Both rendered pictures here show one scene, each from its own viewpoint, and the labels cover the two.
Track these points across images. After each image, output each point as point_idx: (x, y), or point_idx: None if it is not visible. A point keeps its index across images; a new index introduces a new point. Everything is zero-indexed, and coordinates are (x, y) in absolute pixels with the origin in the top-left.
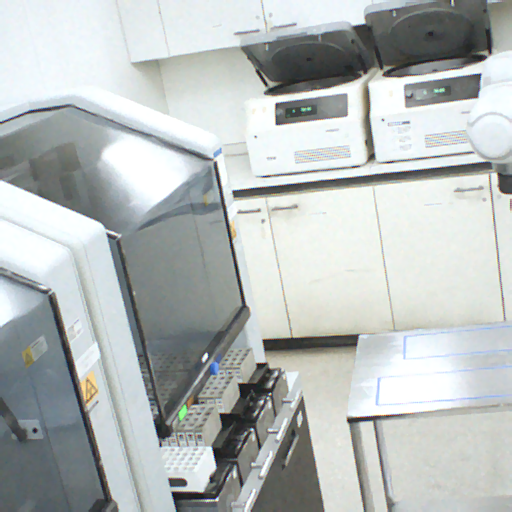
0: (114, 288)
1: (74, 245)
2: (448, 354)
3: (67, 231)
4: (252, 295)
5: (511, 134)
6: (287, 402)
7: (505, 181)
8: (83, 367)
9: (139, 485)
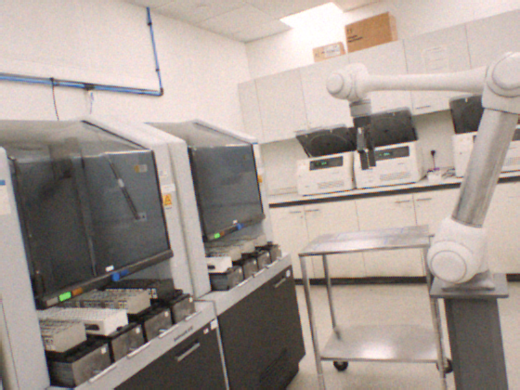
0: (187, 168)
1: (169, 143)
2: (356, 237)
3: (168, 138)
4: (269, 213)
5: (340, 80)
6: (279, 258)
7: (355, 120)
8: (165, 189)
9: (189, 256)
